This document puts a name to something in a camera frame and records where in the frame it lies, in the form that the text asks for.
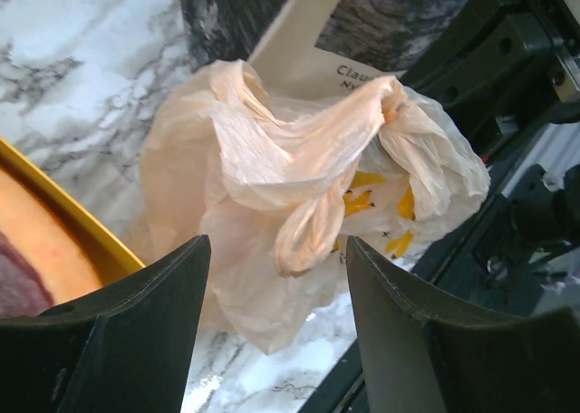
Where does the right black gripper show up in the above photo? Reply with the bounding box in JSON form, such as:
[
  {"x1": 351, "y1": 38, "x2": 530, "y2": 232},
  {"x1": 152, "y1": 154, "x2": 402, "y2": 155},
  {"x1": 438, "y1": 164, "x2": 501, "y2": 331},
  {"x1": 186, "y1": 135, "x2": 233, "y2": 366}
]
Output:
[{"x1": 401, "y1": 0, "x2": 579, "y2": 159}]

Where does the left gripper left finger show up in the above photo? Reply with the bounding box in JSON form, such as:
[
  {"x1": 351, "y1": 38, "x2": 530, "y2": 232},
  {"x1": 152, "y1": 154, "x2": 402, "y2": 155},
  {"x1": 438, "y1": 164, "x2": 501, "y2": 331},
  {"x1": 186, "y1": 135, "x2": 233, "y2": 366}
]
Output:
[{"x1": 1, "y1": 235, "x2": 211, "y2": 412}]

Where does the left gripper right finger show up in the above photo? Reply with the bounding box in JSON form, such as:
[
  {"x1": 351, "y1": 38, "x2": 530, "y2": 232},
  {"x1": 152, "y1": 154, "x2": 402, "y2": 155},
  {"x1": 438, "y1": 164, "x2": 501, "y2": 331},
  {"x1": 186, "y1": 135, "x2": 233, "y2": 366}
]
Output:
[{"x1": 346, "y1": 237, "x2": 579, "y2": 412}]

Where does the beige canvas tote bag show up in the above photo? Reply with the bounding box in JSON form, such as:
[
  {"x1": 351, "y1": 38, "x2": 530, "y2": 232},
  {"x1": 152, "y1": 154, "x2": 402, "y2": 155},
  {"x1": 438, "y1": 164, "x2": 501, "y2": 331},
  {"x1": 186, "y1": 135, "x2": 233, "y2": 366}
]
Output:
[{"x1": 179, "y1": 0, "x2": 486, "y2": 101}]

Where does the banana print plastic bag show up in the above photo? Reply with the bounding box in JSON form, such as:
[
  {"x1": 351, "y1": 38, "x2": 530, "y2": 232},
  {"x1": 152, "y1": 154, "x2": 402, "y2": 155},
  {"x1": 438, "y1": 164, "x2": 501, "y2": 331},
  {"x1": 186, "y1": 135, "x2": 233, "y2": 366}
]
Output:
[{"x1": 127, "y1": 61, "x2": 490, "y2": 354}]

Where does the yellow food tray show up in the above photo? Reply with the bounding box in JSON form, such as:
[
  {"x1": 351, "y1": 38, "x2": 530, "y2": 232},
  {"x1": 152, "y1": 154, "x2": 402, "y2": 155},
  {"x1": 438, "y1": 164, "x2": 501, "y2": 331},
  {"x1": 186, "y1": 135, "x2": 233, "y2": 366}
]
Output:
[{"x1": 1, "y1": 141, "x2": 144, "y2": 287}]

